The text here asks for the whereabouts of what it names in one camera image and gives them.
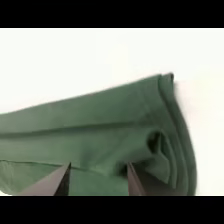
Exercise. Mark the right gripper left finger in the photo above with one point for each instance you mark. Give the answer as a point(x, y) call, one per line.
point(53, 184)

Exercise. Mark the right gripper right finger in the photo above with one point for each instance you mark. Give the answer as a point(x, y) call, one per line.
point(140, 186)

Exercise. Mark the green shirt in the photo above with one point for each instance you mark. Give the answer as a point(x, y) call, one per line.
point(100, 133)

